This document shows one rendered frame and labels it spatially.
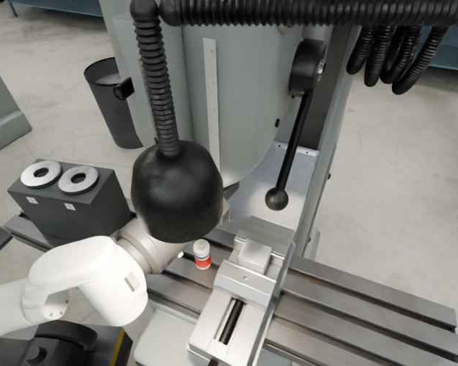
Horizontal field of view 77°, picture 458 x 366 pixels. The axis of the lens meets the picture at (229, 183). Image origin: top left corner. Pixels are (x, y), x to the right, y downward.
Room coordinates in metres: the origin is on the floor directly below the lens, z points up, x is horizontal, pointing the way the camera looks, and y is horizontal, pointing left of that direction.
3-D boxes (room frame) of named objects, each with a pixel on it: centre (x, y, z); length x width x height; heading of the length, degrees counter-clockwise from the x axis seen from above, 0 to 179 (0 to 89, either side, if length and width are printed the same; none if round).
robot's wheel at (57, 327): (0.32, 0.58, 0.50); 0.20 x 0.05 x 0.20; 85
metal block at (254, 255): (0.33, -0.06, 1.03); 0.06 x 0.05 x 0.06; 66
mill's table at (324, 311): (0.38, 0.07, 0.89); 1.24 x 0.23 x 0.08; 68
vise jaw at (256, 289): (0.28, -0.03, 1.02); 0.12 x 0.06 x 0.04; 66
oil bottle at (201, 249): (0.38, 0.07, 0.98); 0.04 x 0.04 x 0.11
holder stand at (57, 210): (0.50, 0.41, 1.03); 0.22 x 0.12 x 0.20; 79
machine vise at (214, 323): (0.30, -0.04, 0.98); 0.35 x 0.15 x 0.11; 156
